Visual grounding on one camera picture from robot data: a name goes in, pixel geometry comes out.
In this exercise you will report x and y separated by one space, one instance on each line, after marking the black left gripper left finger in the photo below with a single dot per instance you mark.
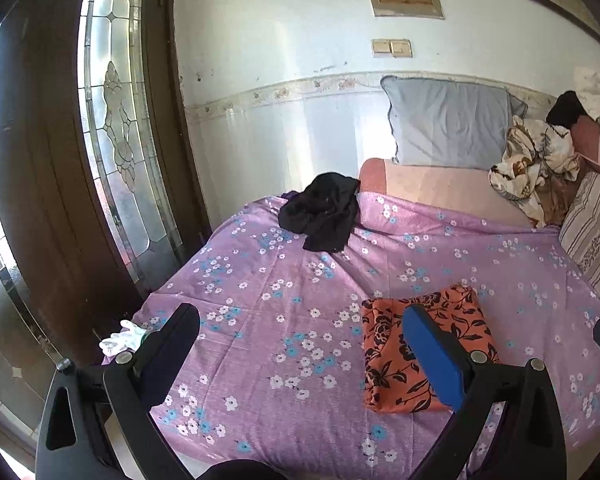
73 443

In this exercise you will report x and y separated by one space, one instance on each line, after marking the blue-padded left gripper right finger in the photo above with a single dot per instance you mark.
528 442

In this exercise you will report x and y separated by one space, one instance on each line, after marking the orange black floral garment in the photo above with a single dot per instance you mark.
394 381

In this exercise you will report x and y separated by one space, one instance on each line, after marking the white crumpled cloth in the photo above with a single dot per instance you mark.
129 337

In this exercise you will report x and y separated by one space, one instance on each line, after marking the striped floral pillow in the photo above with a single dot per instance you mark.
580 232

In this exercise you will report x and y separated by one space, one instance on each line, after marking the purple floral bed sheet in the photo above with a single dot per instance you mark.
277 371

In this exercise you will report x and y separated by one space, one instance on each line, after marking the pink checkered mattress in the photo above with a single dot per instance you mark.
457 189

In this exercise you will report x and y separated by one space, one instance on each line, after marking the cream brown floral blanket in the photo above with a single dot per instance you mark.
538 172

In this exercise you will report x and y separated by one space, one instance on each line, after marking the pink maroon pillow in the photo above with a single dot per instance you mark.
586 141

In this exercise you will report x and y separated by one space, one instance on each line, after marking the brown wooden door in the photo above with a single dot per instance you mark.
73 284

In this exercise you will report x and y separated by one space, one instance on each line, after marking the black crumpled garment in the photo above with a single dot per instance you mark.
324 212

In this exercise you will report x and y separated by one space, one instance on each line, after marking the black cloth near headboard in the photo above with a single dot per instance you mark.
566 111

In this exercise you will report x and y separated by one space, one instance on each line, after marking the white cloth on headboard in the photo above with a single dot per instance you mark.
587 88

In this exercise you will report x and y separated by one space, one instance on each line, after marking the grey pillow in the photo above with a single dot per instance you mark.
438 123

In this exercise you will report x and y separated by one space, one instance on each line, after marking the leaded glass door panel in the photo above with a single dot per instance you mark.
119 143

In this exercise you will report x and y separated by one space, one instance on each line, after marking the beige wall light switch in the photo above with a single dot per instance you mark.
396 48

